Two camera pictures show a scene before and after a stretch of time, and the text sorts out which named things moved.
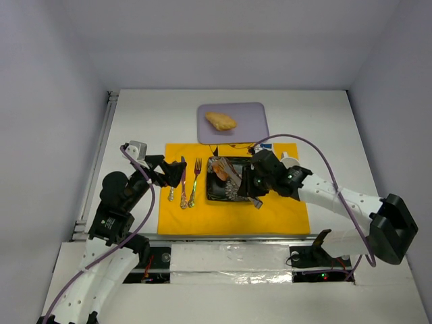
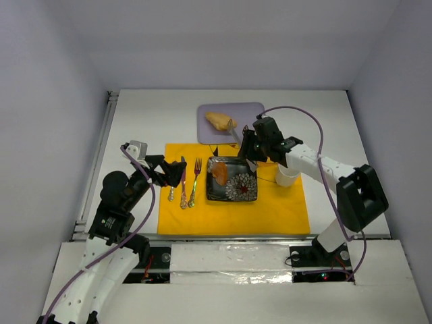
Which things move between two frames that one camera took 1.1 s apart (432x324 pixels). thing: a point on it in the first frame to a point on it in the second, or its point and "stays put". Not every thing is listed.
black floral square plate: x=223 y=190 stays put
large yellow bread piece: x=220 y=121 stays put
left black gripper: x=159 y=170 stays put
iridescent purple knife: x=183 y=200 stays put
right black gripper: x=249 y=182 to x=252 y=145
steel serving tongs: x=235 y=174 to x=231 y=129
